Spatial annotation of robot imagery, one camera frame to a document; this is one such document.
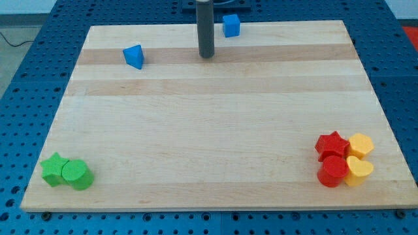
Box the blue cube block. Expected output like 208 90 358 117
222 14 240 38

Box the red cylinder block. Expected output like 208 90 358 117
317 155 349 187

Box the blue triangle block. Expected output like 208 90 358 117
123 44 144 70

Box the yellow heart block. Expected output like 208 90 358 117
344 155 374 187

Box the green cylinder block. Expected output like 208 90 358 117
61 159 95 191

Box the black cable on floor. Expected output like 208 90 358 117
0 31 35 48

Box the light wooden board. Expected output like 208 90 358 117
21 20 417 212

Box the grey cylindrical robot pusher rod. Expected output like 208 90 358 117
196 0 215 59

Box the red star block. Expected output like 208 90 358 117
315 131 350 162

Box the green star block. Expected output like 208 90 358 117
40 152 70 187

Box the yellow hexagon block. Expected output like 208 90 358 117
348 133 375 160

